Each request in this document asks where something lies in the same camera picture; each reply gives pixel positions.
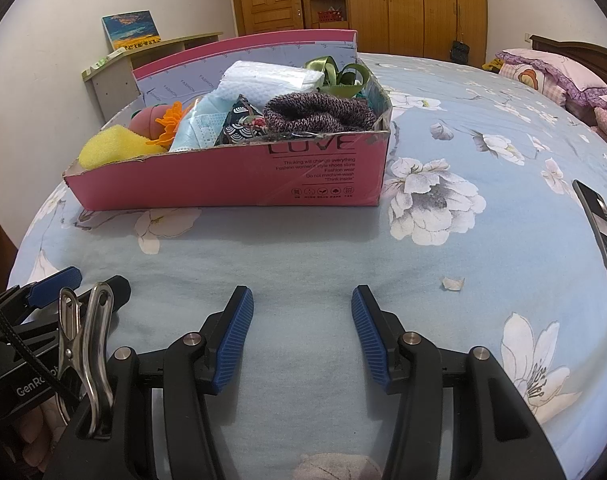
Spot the green satin ribbon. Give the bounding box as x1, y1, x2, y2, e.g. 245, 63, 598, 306
303, 56, 371, 99

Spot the orange cloth bundle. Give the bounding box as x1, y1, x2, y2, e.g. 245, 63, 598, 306
147, 102, 193, 148

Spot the person's left hand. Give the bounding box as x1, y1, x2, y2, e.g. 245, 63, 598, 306
17, 398, 66, 472

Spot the metal spring clip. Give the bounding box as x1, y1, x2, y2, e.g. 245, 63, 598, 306
55, 282, 115, 438

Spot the floral blue bedspread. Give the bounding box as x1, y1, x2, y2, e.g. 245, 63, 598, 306
11, 54, 607, 479

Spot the yellow sponge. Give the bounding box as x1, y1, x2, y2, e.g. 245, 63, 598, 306
78, 125, 167, 170

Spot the light blue cloth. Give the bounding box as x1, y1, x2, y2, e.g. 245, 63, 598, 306
170, 92, 233, 152

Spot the beige shelf desk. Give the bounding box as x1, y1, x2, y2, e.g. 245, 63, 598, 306
81, 32, 222, 122

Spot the dark patterned pouch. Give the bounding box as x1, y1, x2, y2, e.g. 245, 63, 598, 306
217, 94, 267, 145

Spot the blue yellow painting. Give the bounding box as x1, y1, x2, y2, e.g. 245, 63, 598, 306
102, 10, 162, 50

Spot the black hanging bag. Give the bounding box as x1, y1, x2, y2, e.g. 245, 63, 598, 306
450, 40, 471, 65

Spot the pink purple pillow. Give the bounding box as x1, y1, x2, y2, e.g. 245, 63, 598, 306
497, 49, 607, 107

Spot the wooden wardrobe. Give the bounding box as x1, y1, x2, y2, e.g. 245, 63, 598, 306
302, 0, 488, 67

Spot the dark wooden headboard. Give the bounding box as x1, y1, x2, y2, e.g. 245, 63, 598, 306
529, 35, 607, 83

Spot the black cable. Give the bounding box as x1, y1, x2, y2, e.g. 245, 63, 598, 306
0, 228, 60, 396

